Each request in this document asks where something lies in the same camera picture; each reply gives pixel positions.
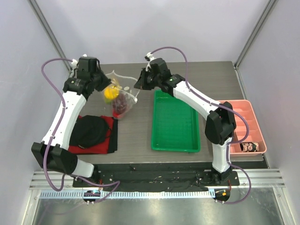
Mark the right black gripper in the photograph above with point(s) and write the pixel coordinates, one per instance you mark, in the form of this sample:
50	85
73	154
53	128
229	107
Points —
142	80

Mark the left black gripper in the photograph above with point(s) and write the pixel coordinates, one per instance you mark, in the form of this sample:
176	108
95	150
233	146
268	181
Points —
106	82

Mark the clear dotted zip bag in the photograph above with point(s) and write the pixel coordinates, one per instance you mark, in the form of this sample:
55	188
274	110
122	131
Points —
125	84

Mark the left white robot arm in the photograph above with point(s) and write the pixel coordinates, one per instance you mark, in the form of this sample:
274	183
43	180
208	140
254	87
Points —
52	152

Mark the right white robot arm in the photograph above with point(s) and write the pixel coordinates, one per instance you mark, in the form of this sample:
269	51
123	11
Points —
220	120

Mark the yellow fake lemon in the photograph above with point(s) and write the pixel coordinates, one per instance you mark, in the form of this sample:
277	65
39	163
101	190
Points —
111	93

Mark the orange green fake mango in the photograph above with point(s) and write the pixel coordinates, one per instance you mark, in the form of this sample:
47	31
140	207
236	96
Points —
108	101

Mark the purple fake grapes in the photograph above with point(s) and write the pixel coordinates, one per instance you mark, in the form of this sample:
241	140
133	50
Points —
120	104

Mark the red fake pepper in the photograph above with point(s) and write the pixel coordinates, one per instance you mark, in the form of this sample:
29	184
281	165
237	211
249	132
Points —
117	116

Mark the black cap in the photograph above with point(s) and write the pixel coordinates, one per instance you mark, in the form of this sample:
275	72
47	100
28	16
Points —
89	131

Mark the green plastic tray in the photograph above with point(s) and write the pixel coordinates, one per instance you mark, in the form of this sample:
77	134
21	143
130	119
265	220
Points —
175	125

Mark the red folded cloth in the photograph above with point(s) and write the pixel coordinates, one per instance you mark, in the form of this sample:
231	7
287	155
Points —
110	145

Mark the patterned roll in organizer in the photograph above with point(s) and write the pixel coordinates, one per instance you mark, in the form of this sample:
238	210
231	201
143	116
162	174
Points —
249	146

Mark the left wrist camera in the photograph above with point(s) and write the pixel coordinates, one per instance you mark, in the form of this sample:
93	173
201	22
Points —
87	64

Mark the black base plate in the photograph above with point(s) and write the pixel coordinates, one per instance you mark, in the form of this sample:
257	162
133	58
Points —
79	179

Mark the white slotted cable duct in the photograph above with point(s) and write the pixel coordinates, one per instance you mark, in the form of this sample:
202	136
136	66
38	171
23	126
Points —
91	194

